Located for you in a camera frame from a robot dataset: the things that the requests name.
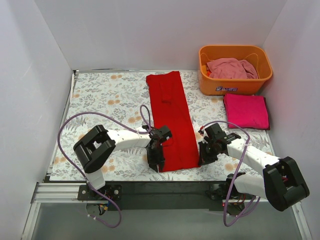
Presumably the red t shirt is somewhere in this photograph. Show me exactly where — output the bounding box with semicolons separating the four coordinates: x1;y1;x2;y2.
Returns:
146;71;199;173

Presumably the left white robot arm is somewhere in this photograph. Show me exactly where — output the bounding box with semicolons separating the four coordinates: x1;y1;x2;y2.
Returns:
73;125;172;190

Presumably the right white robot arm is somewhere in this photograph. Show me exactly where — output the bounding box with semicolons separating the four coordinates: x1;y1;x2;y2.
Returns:
198;123;310;212

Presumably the folded magenta t shirt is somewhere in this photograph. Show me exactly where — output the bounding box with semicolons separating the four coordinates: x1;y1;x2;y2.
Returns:
223;93;270;130

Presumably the orange plastic basket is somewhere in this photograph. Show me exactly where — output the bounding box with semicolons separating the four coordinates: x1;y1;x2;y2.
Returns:
198;45;273;96

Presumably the pink crumpled t shirt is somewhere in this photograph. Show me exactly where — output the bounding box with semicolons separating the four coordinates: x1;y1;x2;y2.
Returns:
206;58;259;80

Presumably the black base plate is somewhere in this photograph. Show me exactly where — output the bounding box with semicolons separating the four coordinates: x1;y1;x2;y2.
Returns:
77;180;257;213

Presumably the aluminium frame rail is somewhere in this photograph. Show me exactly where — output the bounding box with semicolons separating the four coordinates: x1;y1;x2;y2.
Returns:
22;181;311;240

